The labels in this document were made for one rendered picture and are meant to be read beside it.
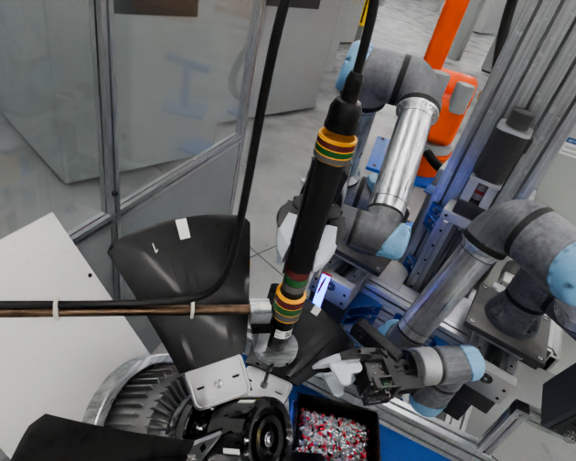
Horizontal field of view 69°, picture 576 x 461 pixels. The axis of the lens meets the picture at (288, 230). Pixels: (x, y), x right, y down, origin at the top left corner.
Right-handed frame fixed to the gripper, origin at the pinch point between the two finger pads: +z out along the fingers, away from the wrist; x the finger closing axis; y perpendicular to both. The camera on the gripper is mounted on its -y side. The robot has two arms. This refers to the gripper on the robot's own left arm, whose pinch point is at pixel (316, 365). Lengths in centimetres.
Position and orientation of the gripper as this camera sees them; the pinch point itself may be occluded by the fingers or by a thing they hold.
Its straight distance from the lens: 84.0
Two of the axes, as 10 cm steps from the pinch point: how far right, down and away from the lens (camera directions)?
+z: -9.5, -0.2, -3.0
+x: -2.2, 7.2, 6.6
